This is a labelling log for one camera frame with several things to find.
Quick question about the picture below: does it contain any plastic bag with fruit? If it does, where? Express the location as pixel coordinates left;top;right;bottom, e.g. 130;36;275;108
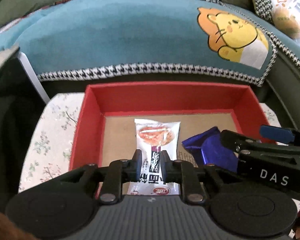
271;0;300;44

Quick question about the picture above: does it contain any black side table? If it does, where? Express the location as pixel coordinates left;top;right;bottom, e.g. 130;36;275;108
0;45;50;211

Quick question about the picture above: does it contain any floral table cloth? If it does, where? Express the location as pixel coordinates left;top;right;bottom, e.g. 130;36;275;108
18;92;282;193

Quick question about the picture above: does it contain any dark green sofa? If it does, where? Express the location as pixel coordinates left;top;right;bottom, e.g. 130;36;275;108
0;0;300;131

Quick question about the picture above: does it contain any blue foil snack bag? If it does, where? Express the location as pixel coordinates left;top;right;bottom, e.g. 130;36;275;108
181;126;238;172

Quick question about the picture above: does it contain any red cardboard box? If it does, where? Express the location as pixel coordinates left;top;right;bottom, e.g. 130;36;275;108
69;81;267;170

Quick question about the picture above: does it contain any teal sofa cover with lion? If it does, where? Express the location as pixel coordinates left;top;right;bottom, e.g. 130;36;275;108
0;0;300;86

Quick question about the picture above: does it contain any white noodle snack packet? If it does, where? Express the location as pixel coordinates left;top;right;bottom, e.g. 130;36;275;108
127;119;180;196

